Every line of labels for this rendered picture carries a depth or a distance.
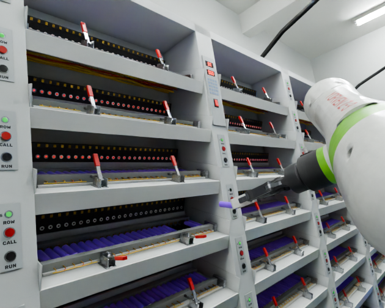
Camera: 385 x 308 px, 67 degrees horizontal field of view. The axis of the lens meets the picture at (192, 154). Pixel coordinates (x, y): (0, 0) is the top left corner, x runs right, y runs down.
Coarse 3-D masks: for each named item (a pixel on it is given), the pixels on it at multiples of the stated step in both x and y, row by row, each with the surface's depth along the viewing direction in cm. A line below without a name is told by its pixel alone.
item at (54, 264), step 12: (192, 228) 96; (204, 228) 99; (144, 240) 81; (156, 240) 84; (168, 240) 87; (84, 252) 70; (96, 252) 70; (120, 252) 75; (132, 252) 76; (48, 264) 62; (60, 264) 64; (72, 264) 66
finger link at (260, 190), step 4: (264, 184) 75; (256, 188) 77; (260, 188) 76; (264, 188) 75; (268, 188) 74; (272, 188) 73; (248, 192) 80; (252, 192) 79; (256, 192) 78; (260, 192) 76; (264, 192) 75; (252, 196) 79; (256, 196) 78; (248, 200) 80
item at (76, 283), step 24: (168, 216) 105; (192, 216) 112; (216, 216) 103; (216, 240) 95; (96, 264) 69; (120, 264) 71; (144, 264) 74; (168, 264) 80; (48, 288) 57; (72, 288) 61; (96, 288) 65
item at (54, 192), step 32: (32, 160) 77; (64, 160) 83; (96, 160) 74; (128, 160) 98; (160, 160) 108; (64, 192) 64; (96, 192) 69; (128, 192) 76; (160, 192) 84; (192, 192) 94
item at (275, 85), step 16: (272, 80) 167; (288, 80) 169; (256, 96) 174; (272, 96) 167; (272, 112) 167; (288, 112) 160; (288, 128) 160; (272, 160) 166; (288, 160) 159; (288, 192) 159; (304, 192) 153; (304, 224) 152; (320, 224) 154; (320, 240) 150; (320, 256) 147; (320, 272) 146; (320, 304) 146
